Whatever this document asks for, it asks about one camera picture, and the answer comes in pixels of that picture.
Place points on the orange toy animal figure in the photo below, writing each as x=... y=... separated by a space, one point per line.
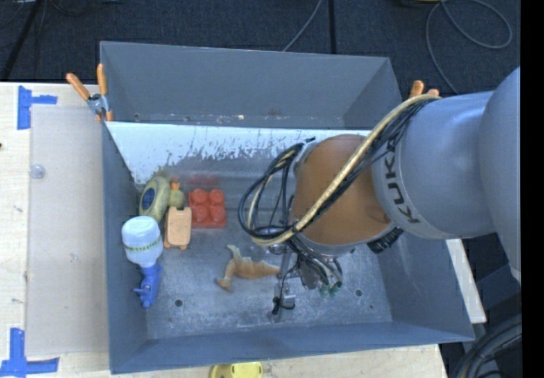
x=248 y=268

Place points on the green and orange toy duck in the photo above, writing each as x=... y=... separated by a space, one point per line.
x=176 y=197

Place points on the orange flat toy piece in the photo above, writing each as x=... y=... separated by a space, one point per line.
x=178 y=225

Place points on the black cylinder on white bracket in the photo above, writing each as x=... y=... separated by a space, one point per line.
x=384 y=241

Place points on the pale flat board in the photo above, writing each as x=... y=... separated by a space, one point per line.
x=64 y=232

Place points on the red toy building block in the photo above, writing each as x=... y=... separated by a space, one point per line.
x=207 y=207

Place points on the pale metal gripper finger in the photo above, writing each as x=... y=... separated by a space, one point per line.
x=277 y=310
x=289 y=300

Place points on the white and blue spray bottle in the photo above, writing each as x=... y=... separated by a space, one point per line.
x=141 y=240

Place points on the grey metal bin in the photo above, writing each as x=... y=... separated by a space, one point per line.
x=238 y=83

